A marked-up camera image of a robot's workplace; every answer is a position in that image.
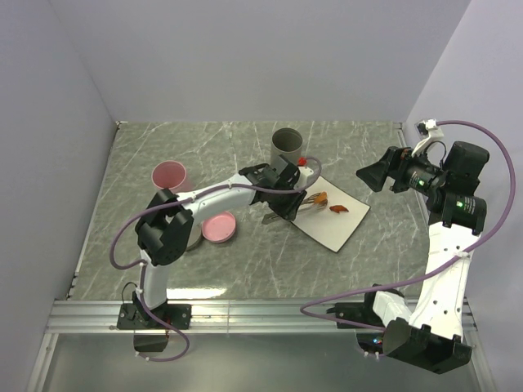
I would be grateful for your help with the brown chicken wing piece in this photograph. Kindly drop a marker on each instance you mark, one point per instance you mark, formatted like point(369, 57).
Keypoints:
point(338, 209)

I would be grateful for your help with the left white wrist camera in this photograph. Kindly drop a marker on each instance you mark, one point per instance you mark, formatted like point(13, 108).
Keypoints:
point(309, 171)

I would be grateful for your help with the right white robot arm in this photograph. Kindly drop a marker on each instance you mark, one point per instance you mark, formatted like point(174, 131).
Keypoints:
point(431, 335)

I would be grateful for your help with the tall grey cylinder container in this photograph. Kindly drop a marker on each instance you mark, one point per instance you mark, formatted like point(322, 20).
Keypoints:
point(287, 142)

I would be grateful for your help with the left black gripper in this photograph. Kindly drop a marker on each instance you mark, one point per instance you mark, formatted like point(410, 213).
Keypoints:
point(291, 209)

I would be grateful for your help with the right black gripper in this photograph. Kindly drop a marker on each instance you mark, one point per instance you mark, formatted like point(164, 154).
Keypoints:
point(395, 164)

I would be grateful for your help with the aluminium frame rail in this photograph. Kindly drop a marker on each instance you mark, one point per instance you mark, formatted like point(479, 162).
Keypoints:
point(207, 317)

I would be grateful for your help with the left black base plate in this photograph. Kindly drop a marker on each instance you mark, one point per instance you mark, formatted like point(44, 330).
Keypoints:
point(132, 316)

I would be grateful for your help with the white square plate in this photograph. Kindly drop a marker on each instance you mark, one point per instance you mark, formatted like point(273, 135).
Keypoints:
point(331, 229)

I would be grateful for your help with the pink cup container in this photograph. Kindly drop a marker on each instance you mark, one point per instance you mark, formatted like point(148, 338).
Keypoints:
point(171, 175)

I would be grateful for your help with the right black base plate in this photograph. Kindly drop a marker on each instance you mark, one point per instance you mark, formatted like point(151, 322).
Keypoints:
point(357, 312)

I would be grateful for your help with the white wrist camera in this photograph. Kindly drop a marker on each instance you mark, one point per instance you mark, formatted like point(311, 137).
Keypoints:
point(430, 132)
point(309, 171)

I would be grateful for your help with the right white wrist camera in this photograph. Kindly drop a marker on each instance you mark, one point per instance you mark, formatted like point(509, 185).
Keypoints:
point(430, 132)

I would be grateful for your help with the metal food tongs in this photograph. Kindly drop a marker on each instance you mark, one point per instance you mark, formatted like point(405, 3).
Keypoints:
point(307, 205)

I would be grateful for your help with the orange fried nugget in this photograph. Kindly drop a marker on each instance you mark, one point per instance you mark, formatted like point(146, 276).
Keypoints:
point(321, 200)

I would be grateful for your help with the grey round lid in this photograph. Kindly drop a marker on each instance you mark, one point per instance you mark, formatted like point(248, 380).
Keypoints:
point(194, 238)

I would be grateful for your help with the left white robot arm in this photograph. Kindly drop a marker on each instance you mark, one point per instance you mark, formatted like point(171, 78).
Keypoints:
point(163, 235)

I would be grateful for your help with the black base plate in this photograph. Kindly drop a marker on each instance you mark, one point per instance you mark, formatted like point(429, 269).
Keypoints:
point(357, 312)
point(132, 316)

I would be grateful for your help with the pink round lid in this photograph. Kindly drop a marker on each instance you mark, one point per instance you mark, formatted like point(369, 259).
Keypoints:
point(219, 228)

